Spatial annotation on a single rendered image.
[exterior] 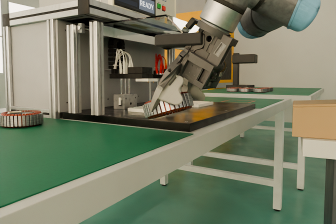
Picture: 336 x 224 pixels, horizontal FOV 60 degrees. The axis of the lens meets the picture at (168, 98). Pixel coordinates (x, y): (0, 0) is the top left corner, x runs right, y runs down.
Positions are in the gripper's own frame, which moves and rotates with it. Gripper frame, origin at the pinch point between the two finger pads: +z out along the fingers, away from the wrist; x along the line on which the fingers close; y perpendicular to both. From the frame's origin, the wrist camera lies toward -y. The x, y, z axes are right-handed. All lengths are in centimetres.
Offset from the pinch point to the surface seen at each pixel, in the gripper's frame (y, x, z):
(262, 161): 11, 189, 67
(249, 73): -132, 558, 60
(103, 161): 5.2, -21.7, 5.1
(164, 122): -2.4, 8.4, 7.5
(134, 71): -28.7, 24.7, 6.8
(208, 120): 4.1, 20.1, 4.3
